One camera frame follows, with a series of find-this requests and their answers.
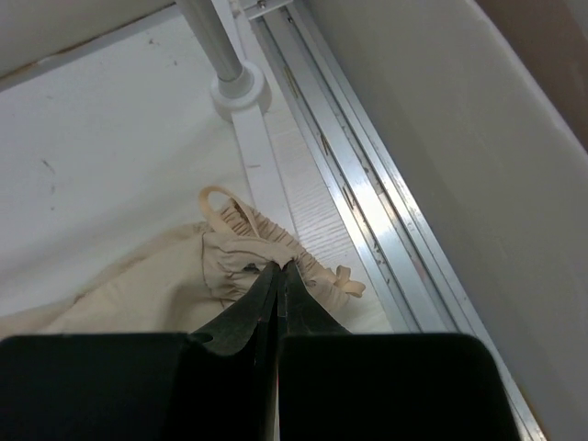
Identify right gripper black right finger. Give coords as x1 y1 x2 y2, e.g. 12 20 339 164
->
277 264 520 440

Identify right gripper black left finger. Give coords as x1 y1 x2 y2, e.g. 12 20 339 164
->
1 265 280 440

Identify beige trousers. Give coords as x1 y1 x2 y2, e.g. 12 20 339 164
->
1 187 366 338

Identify white clothes rack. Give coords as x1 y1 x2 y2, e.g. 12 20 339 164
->
177 1 296 234

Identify aluminium table edge rail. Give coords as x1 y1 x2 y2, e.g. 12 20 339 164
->
238 0 552 441

